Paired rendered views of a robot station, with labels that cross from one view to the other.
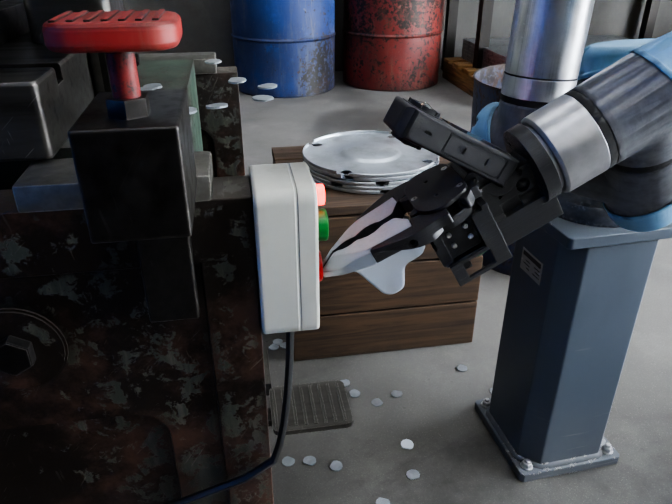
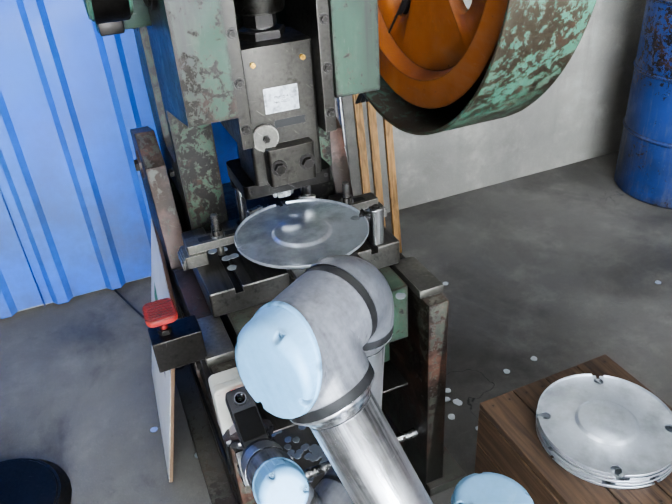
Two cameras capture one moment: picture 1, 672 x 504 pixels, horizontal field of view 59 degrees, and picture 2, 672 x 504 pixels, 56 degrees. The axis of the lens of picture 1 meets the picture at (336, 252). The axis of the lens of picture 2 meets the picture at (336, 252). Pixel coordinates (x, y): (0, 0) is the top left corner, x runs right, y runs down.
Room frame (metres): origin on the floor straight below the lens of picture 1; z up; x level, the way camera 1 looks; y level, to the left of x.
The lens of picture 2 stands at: (0.50, -0.89, 1.46)
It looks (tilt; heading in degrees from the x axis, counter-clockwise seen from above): 32 degrees down; 79
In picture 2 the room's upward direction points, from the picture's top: 4 degrees counter-clockwise
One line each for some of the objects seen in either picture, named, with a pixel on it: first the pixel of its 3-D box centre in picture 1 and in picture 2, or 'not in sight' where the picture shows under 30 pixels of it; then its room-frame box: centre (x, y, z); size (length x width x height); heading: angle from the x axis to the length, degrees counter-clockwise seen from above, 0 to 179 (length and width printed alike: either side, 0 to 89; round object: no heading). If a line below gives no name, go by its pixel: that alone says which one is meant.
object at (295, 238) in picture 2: not in sight; (301, 231); (0.66, 0.28, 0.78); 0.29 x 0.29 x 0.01
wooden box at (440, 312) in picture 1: (368, 240); (592, 485); (1.23, -0.07, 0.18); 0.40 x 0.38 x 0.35; 100
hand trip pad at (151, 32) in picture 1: (125, 83); (163, 324); (0.35, 0.12, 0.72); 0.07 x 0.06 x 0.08; 100
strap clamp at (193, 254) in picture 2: not in sight; (213, 235); (0.48, 0.38, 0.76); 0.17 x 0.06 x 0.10; 10
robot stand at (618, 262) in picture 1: (564, 331); not in sight; (0.81, -0.37, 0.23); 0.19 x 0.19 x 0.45; 13
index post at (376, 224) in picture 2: not in sight; (376, 223); (0.84, 0.31, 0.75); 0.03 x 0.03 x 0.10; 10
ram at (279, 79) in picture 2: not in sight; (276, 105); (0.65, 0.36, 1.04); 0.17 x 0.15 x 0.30; 100
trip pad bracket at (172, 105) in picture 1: (153, 231); (183, 363); (0.37, 0.13, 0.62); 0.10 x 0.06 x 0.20; 10
